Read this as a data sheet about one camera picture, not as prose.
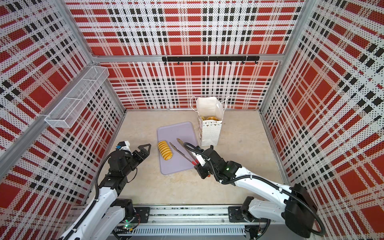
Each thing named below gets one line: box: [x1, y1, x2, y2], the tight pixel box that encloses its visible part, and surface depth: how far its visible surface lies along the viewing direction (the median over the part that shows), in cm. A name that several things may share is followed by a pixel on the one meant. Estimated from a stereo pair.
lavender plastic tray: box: [157, 121, 199, 175], surface depth 97 cm
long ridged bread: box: [158, 140, 174, 161], surface depth 95 cm
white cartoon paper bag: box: [190, 96, 230, 146], surface depth 95 cm
